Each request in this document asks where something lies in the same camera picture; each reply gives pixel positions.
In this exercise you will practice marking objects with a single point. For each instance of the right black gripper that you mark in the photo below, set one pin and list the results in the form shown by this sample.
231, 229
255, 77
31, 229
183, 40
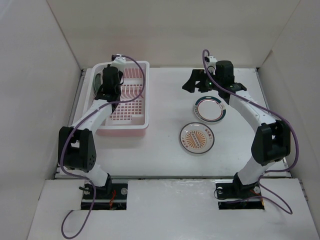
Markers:
197, 75

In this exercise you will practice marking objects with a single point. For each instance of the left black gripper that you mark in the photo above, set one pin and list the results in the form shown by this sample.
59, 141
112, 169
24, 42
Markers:
120, 75

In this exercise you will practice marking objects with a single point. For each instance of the small blue patterned plate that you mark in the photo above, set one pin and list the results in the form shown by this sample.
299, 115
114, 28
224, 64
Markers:
97, 83

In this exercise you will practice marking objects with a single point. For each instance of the orange sunburst plate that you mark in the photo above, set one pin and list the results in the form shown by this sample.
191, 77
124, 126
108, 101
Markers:
101, 76
196, 138

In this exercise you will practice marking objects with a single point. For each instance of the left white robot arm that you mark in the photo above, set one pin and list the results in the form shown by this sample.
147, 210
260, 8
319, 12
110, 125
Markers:
76, 147

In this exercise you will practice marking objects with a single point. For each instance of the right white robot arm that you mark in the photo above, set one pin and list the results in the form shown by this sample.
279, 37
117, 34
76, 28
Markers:
272, 140

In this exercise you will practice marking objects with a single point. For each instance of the pink white dish rack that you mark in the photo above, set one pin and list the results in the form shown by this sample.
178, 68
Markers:
130, 119

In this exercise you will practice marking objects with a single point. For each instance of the green red rimmed plate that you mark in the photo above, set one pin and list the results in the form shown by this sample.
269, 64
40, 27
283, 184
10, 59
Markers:
209, 109

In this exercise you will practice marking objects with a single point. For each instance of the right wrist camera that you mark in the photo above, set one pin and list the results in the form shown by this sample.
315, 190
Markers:
210, 62

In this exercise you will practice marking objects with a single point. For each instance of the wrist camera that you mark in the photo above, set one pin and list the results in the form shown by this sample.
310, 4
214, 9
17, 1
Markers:
210, 62
118, 61

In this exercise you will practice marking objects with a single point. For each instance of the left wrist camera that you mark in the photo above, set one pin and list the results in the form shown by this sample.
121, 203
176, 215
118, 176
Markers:
118, 61

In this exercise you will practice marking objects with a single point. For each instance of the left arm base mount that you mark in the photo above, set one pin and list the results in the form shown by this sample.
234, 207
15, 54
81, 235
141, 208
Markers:
112, 196

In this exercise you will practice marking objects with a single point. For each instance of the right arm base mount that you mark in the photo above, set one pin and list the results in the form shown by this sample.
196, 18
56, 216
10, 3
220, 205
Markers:
233, 195

